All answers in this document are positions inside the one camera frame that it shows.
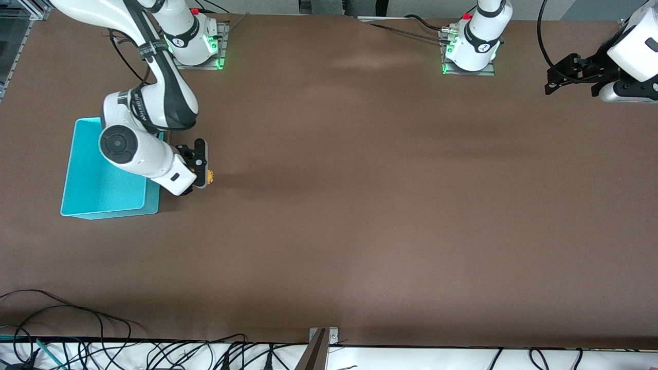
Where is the teal plastic bin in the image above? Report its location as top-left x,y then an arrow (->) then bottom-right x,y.
60,117 -> 165,220

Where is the grey metal pole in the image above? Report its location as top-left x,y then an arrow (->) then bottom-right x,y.
294,329 -> 330,370

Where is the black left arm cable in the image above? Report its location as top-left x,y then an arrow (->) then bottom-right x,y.
537,0 -> 576,83

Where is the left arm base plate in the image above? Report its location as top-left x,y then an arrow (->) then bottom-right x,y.
438,28 -> 497,77

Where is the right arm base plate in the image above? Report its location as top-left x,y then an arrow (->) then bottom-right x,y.
171,22 -> 230,70

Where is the grey slanted cable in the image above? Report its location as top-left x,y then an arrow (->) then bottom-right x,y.
225,13 -> 251,38

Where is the thick black base cable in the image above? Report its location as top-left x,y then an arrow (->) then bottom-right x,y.
405,14 -> 453,32

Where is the thin black base cable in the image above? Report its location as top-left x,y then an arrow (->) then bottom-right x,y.
198,0 -> 232,15

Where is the thin grey base cable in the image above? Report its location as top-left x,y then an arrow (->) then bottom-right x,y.
357,16 -> 450,44

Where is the black looped table cable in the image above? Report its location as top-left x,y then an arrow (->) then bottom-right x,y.
0,289 -> 133,342

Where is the black cable tangle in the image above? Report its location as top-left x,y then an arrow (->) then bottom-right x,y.
0,334 -> 309,370

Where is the small metal bracket plate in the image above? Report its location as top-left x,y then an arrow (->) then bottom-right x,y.
308,327 -> 339,346

